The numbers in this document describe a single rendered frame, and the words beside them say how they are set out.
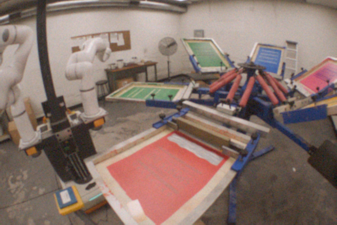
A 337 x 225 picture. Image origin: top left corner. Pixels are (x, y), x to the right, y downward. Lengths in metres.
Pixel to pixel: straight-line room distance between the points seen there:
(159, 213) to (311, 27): 4.86
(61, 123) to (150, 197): 0.59
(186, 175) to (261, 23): 4.60
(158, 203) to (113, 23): 4.44
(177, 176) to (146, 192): 0.16
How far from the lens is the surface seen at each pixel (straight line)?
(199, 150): 0.84
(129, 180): 0.73
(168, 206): 0.63
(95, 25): 4.43
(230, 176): 0.70
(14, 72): 0.76
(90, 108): 0.90
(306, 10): 4.91
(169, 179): 0.71
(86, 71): 0.84
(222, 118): 1.03
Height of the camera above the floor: 1.52
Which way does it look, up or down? 22 degrees down
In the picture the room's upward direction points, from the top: 2 degrees counter-clockwise
